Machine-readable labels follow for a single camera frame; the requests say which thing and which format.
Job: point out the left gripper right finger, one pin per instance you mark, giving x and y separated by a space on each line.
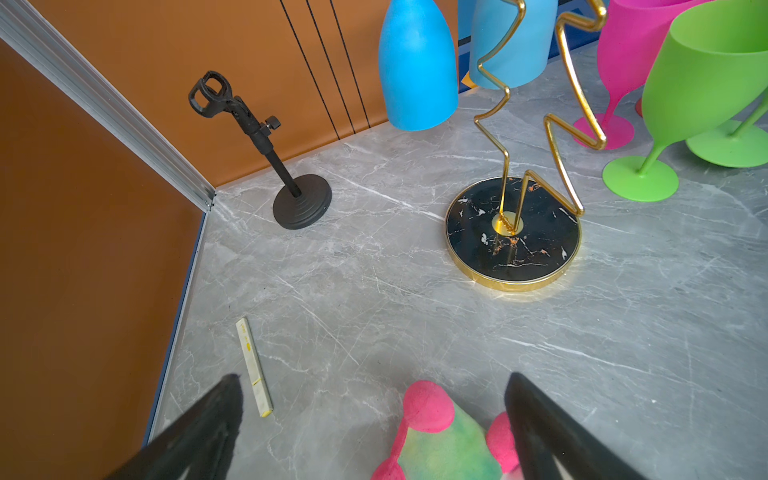
549 442

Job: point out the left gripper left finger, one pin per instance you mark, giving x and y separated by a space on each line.
199 444

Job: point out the green wine glass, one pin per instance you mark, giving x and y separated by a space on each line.
734 144
712 64

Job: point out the light blue wine glass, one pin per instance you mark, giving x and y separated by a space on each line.
525 55

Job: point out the pink wine glass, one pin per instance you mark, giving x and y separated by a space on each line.
627 49

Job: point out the gold wine glass rack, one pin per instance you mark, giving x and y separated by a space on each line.
519 234

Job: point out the plush toy with glasses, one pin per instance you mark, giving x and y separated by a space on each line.
437 439

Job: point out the wooden ruler stick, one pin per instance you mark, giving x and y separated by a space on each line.
254 368

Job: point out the black phone stand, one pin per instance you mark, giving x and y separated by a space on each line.
303 200

